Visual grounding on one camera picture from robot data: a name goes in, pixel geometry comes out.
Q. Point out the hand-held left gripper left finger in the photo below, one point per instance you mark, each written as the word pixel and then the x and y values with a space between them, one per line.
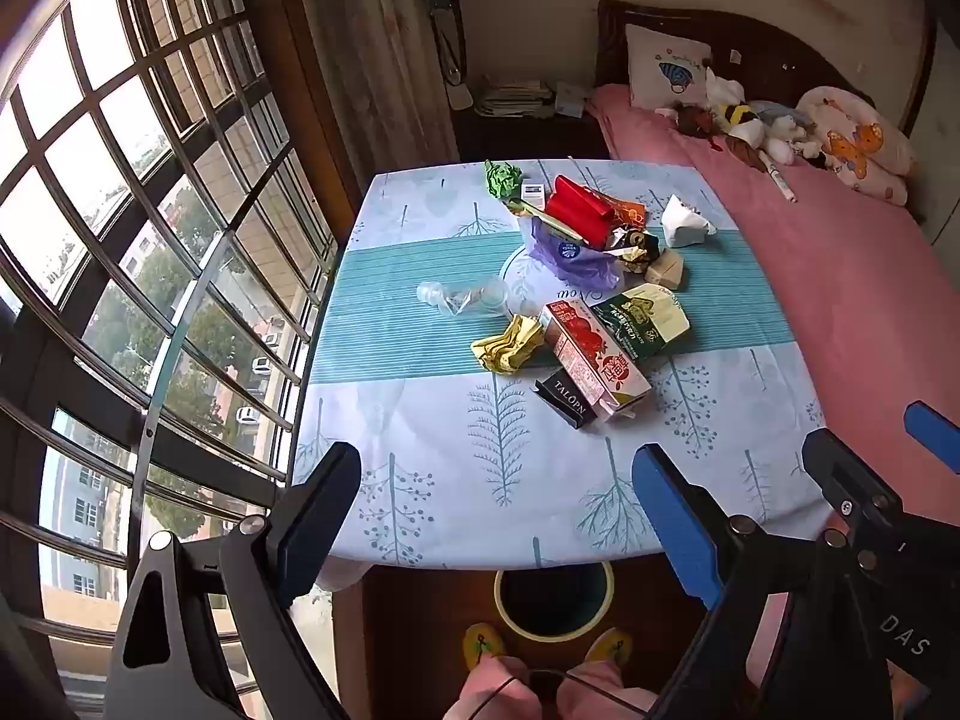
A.
pixel 315 525

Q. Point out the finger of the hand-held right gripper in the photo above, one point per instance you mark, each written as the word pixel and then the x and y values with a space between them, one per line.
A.
pixel 847 476
pixel 934 431

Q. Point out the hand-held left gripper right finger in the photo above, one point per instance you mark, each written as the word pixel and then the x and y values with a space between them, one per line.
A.
pixel 675 517

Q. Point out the blue trash bin cream rim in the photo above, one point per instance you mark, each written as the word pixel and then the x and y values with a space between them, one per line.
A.
pixel 555 592

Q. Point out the small black box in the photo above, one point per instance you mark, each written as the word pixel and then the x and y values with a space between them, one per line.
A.
pixel 564 397

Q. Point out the red juice carton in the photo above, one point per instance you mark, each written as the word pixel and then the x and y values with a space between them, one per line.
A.
pixel 592 360

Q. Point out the green yellow snack packet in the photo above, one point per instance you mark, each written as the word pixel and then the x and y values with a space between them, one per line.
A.
pixel 641 319

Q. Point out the yellow paper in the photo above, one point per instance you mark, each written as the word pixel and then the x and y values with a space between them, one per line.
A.
pixel 510 345

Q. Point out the beige small carton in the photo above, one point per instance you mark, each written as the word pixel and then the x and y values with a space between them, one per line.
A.
pixel 666 270

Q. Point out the clear crushed plastic bottle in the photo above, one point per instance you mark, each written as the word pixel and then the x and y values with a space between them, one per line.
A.
pixel 461 296

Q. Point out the gold black wrapper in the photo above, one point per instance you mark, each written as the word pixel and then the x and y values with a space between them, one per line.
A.
pixel 634 249

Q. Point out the purple plastic bag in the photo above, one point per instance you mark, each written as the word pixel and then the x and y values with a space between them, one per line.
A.
pixel 570 259

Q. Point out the white paper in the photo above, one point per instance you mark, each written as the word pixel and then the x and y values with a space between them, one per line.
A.
pixel 684 223

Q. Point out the orange red foil wrapper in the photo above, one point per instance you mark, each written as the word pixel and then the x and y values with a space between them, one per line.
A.
pixel 628 210

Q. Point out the small white box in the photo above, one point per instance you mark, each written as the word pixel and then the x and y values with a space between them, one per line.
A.
pixel 534 195

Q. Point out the green paper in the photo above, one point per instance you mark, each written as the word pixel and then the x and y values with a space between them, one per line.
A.
pixel 502 180

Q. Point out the yellow knitted slipper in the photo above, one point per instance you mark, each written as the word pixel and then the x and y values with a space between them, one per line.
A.
pixel 482 646
pixel 607 646

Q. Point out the tree print tablecloth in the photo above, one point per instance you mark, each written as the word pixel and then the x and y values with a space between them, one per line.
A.
pixel 420 405

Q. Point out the pink bed sheet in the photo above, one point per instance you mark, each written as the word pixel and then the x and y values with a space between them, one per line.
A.
pixel 825 277

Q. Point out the pink pants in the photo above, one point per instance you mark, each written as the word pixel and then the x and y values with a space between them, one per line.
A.
pixel 480 697

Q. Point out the white marker pen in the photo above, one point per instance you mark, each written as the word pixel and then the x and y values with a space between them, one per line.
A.
pixel 778 178

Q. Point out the butterfly print pillow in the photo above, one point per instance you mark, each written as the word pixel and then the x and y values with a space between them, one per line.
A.
pixel 855 142

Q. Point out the white plush toy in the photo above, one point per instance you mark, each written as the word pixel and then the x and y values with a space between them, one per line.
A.
pixel 784 139

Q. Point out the thin wooden stick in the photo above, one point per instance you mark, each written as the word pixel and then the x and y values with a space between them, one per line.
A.
pixel 579 169

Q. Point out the bee plush toy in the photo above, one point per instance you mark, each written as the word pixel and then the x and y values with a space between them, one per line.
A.
pixel 735 120

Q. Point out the brown plush toy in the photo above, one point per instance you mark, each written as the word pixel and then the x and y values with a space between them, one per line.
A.
pixel 696 121

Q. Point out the dark wooden nightstand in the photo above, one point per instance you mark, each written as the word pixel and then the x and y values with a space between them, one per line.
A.
pixel 517 135

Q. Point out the dark wooden headboard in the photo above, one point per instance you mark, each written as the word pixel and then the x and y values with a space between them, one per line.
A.
pixel 757 45

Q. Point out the small pale box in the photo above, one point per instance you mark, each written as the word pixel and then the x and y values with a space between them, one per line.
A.
pixel 572 100

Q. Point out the white printed pillow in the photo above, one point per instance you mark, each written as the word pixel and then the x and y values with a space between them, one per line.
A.
pixel 667 67

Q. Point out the stack of books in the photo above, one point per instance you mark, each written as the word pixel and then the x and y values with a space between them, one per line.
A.
pixel 514 99

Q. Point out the grid window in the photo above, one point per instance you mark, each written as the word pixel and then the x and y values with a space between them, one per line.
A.
pixel 97 127

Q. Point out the beige curtain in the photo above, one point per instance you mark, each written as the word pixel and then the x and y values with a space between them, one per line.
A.
pixel 375 52

